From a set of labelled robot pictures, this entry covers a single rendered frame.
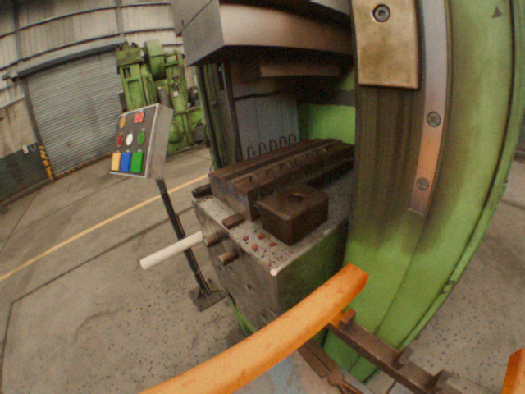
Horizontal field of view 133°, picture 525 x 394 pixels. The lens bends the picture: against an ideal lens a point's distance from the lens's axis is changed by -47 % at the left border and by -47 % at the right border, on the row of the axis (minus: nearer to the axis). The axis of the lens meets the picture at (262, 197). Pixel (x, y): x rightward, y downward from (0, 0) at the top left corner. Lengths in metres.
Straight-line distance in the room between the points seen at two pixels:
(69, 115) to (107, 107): 1.35
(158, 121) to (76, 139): 7.57
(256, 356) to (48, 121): 8.45
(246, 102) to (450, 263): 0.68
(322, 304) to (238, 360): 0.09
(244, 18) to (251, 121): 0.39
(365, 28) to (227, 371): 0.42
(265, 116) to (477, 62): 0.63
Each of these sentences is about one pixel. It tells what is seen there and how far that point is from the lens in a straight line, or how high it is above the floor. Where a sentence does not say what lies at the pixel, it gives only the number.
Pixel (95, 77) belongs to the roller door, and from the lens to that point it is 8.50.
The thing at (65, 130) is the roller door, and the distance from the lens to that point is 8.40.
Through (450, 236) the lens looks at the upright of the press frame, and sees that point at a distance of 0.40.
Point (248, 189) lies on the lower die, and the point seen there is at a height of 0.99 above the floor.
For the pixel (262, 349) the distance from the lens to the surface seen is 0.19.
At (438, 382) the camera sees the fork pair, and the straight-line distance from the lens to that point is 0.25.
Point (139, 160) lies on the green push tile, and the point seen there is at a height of 1.02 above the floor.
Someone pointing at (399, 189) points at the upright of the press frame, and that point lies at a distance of 0.38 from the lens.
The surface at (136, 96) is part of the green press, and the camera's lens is 5.34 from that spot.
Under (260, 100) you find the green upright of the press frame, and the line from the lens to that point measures 0.75.
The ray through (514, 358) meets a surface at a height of 0.97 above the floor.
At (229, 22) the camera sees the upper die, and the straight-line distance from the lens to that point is 0.42.
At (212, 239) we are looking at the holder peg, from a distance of 0.51.
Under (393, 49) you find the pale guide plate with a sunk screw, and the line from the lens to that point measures 0.34.
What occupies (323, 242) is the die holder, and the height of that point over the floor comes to 0.90.
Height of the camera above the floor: 1.19
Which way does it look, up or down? 29 degrees down
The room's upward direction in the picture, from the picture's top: 7 degrees counter-clockwise
